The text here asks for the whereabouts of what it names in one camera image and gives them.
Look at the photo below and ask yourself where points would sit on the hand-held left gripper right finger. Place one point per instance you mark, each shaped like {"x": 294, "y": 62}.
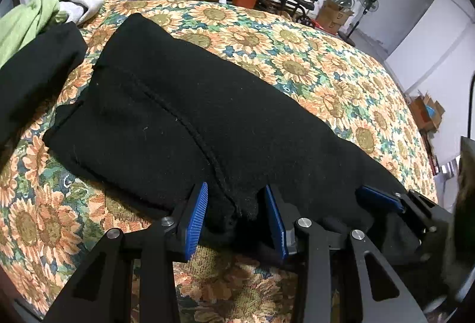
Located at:
{"x": 276, "y": 223}

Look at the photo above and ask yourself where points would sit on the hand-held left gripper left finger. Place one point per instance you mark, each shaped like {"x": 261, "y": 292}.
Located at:
{"x": 195, "y": 223}

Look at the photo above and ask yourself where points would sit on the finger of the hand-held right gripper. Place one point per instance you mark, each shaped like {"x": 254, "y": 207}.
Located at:
{"x": 378, "y": 195}

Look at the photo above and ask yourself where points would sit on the black pants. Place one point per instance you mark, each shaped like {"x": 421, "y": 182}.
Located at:
{"x": 185, "y": 104}

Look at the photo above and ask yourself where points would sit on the small open cardboard box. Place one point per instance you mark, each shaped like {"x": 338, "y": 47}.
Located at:
{"x": 426, "y": 111}

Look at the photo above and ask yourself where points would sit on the sunflower print bedspread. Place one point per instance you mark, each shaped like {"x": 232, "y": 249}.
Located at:
{"x": 297, "y": 48}

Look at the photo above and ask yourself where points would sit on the large cardboard box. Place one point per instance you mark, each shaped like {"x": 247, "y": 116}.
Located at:
{"x": 334, "y": 17}

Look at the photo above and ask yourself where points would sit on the black standing fan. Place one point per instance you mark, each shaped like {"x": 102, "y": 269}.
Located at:
{"x": 367, "y": 2}

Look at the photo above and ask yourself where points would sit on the grey door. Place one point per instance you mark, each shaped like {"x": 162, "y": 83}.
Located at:
{"x": 400, "y": 0}

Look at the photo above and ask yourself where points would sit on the folded black garment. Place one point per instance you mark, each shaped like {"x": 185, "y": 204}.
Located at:
{"x": 33, "y": 78}

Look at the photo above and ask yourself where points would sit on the grey white sweatshirt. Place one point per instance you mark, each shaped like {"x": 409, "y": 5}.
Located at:
{"x": 79, "y": 0}

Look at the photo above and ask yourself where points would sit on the light green cloth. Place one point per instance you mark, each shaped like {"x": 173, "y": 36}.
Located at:
{"x": 22, "y": 22}

